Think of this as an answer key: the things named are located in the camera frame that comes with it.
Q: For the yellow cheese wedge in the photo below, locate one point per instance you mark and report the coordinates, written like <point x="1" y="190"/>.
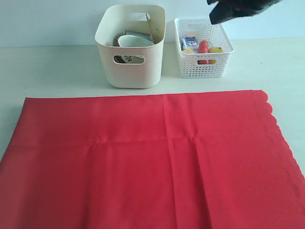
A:
<point x="188" y="51"/>

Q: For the brown wooden plate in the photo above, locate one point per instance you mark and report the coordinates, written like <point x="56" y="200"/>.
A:
<point x="117" y="58"/>

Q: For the brown egg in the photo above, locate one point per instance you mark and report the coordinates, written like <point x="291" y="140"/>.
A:
<point x="191" y="35"/>

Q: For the stainless steel cup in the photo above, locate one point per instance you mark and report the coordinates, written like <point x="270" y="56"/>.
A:
<point x="139" y="34"/>

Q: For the red sausage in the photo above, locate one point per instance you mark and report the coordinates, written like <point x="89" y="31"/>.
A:
<point x="203" y="49"/>

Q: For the pale green ceramic bowl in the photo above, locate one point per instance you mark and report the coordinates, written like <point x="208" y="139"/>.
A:
<point x="133" y="41"/>

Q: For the yellow lemon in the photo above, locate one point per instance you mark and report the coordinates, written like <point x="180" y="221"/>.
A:
<point x="214" y="50"/>

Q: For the blue white milk carton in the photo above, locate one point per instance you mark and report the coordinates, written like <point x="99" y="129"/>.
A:
<point x="189" y="42"/>

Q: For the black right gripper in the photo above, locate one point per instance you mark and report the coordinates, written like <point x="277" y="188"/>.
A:
<point x="224" y="11"/>

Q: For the white perforated plastic basket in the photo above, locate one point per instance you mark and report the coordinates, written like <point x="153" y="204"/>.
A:
<point x="216" y="37"/>

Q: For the red table cloth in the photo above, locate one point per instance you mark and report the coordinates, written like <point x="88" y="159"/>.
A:
<point x="171" y="161"/>

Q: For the cream plastic bin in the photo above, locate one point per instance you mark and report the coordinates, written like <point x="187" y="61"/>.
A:
<point x="115" y="21"/>

